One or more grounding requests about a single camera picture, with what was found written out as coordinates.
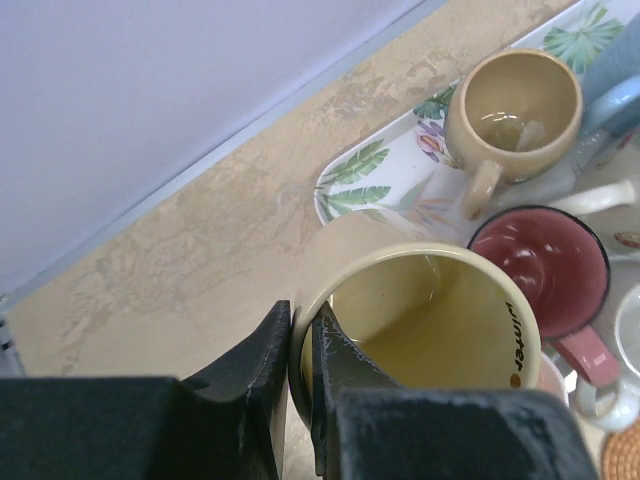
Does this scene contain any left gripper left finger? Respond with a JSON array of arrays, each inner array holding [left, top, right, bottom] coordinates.
[[1, 300, 290, 479]]

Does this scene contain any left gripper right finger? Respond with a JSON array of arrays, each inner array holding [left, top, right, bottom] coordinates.
[[311, 304, 598, 479]]

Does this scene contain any yellow mug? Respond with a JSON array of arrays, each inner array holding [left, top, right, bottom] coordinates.
[[289, 209, 541, 422]]

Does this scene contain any woven rattan coaster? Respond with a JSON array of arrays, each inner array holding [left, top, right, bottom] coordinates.
[[600, 420, 640, 480]]

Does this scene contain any tan wooden cup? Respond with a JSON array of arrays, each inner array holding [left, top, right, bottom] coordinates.
[[445, 49, 583, 220]]

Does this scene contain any light blue cup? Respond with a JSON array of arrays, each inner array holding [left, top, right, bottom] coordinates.
[[580, 15, 639, 137]]

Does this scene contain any white beige mug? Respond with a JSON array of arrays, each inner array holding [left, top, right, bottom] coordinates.
[[571, 286, 639, 432]]

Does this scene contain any red pink mug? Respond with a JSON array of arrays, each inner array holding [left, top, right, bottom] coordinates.
[[467, 205, 614, 385]]

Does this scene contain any green floral mug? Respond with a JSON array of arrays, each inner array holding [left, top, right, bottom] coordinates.
[[549, 180, 639, 260]]

